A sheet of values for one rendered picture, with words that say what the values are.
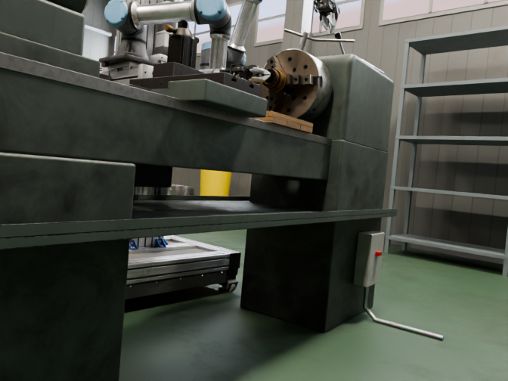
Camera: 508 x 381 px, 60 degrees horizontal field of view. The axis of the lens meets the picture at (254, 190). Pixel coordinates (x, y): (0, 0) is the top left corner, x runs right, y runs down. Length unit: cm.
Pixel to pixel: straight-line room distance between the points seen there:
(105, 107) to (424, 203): 458
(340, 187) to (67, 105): 130
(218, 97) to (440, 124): 428
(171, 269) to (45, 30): 139
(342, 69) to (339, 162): 41
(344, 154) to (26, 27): 137
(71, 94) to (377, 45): 511
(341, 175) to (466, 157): 333
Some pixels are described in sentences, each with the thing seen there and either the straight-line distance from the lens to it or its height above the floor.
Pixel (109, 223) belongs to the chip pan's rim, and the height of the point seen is 56.
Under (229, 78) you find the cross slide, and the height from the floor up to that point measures 96.
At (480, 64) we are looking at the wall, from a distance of 538.
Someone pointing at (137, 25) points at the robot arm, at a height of 128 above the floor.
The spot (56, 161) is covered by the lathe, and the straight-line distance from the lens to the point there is 99.
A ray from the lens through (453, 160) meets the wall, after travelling 527.
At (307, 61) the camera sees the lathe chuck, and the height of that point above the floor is 118.
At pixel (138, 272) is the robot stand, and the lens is 212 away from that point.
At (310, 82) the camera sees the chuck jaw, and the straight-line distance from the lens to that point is 190.
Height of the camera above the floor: 68
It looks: 2 degrees down
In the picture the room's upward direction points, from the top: 5 degrees clockwise
